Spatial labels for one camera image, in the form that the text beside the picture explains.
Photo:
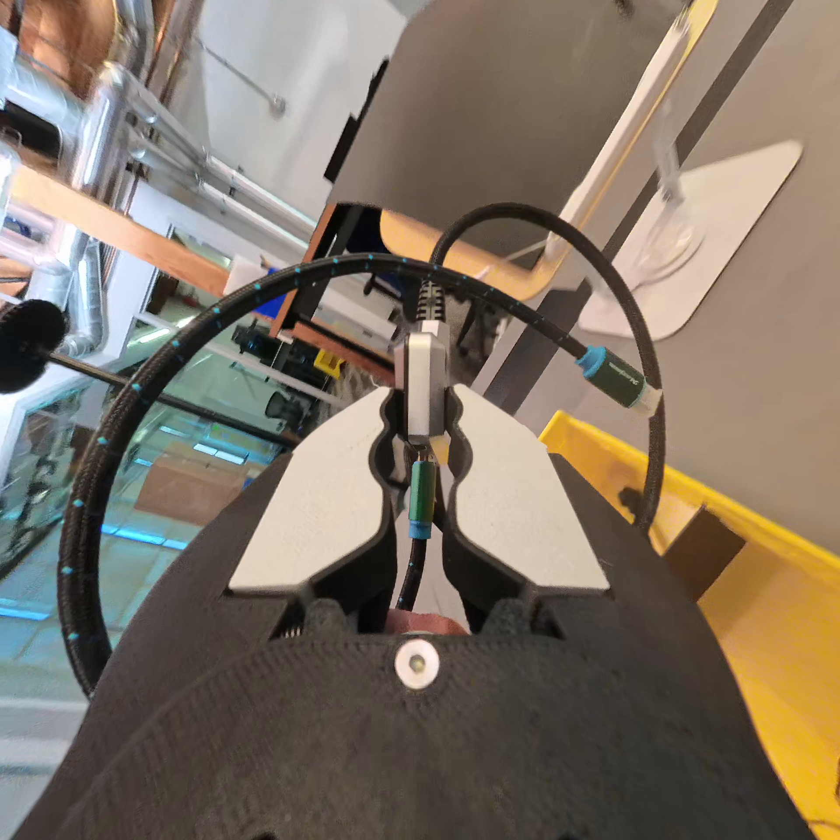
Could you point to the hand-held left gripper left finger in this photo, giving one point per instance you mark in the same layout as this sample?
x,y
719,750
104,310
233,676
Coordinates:
x,y
315,505

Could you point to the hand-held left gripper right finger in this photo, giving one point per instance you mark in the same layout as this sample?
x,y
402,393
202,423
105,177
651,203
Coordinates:
x,y
525,512

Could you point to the black Fosmon HDMI switch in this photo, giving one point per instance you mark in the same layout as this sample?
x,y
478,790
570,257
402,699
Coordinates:
x,y
423,380

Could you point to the yellow plastic bin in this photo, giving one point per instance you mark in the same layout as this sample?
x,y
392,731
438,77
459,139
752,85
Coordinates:
x,y
774,623

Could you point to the cardboard box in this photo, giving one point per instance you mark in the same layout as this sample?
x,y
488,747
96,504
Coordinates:
x,y
190,482

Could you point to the black bin divider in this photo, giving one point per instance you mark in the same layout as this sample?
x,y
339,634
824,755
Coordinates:
x,y
705,551

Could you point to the blue storage bin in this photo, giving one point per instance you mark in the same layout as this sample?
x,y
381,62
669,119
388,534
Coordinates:
x,y
272,303

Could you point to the white foam block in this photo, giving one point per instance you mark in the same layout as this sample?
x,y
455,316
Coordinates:
x,y
246,275

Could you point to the silver ventilation ducts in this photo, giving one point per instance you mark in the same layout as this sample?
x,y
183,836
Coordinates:
x,y
82,295

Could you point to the wooden ceiling beam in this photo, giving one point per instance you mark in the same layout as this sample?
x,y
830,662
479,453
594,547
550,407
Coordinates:
x,y
131,229

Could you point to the white tablet stand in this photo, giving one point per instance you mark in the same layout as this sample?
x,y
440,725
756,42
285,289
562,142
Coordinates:
x,y
499,111

